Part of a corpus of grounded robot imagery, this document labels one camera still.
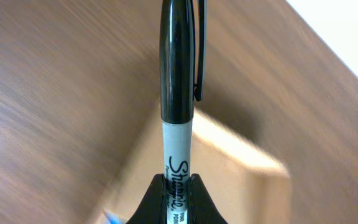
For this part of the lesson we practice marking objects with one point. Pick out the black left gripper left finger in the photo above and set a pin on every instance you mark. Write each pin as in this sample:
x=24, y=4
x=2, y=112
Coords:
x=152, y=208

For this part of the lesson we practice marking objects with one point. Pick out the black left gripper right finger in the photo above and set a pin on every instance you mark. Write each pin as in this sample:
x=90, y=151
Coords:
x=201, y=208

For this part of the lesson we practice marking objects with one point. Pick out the blue plastic case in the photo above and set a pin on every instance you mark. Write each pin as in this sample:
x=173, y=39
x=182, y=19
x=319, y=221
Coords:
x=111, y=218

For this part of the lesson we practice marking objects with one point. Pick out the brown cardboard box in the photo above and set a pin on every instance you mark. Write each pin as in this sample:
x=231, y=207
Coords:
x=246, y=184

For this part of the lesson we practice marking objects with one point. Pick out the black sharpie marker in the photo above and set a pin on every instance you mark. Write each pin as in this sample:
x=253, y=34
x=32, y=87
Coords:
x=182, y=49

